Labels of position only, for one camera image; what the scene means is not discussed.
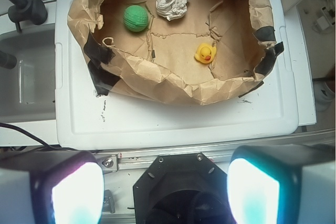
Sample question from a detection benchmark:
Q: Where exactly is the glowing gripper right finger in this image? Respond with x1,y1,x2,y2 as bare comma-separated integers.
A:
227,144,335,223

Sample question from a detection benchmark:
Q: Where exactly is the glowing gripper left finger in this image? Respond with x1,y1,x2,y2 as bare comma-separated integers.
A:
1,151,104,223

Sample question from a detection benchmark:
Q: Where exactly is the white plastic lid board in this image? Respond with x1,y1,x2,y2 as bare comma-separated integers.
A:
55,0,299,150

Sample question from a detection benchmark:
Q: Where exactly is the grey sink basin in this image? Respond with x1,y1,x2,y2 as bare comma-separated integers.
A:
1,24,56,123

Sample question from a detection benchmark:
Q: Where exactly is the yellow rubber duck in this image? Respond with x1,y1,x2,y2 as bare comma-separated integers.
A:
194,43,217,64

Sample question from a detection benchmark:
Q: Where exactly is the brown paper bag tray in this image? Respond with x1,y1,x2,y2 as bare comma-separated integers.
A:
68,0,283,105

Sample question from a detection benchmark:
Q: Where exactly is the black faucet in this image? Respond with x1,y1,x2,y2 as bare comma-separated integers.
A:
8,0,48,33

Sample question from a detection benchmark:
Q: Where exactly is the green dimpled ball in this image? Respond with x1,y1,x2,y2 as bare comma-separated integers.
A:
123,5,149,32

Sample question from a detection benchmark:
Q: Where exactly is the crumpled white paper ball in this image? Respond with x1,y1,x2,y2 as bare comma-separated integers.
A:
155,0,190,22

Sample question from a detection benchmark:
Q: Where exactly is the black cable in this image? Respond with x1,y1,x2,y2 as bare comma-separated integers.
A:
0,122,77,152

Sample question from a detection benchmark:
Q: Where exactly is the aluminium rail with bracket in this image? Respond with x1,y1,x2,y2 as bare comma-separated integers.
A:
93,143,237,173

